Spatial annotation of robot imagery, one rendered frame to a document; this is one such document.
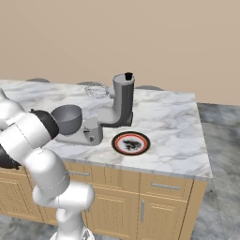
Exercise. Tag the grey mixer bowl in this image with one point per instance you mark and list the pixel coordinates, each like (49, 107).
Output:
(67, 120)

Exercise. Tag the black plate with red rim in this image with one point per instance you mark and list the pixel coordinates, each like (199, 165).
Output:
(131, 143)

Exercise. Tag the wooden cupboard door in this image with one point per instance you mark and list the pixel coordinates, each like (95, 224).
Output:
(114, 212)
(164, 218)
(15, 200)

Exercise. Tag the grey round stool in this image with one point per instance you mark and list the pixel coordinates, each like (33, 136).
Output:
(38, 80)
(150, 88)

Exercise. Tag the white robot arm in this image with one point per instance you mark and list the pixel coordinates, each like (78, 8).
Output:
(43, 168)

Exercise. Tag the grey stand mixer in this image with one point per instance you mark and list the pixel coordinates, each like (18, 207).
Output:
(122, 100)

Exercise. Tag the wooden drawer front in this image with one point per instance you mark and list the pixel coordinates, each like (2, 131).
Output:
(14, 175)
(165, 187)
(112, 176)

